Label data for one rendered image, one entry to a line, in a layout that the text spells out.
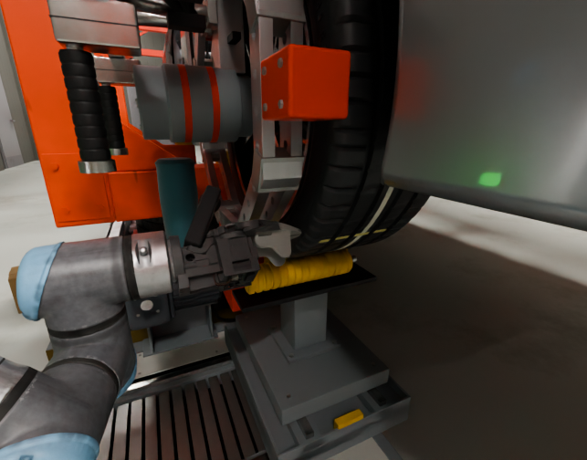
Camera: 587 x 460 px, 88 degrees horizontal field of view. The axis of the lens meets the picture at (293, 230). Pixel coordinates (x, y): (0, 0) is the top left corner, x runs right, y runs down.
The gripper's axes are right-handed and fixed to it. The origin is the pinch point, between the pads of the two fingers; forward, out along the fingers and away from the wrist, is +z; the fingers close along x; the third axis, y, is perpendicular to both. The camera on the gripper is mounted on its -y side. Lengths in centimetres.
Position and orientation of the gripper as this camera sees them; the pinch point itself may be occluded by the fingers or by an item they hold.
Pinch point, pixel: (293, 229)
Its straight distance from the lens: 53.0
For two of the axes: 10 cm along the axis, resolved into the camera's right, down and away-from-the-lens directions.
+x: 2.9, -4.7, -8.3
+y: 3.0, 8.7, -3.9
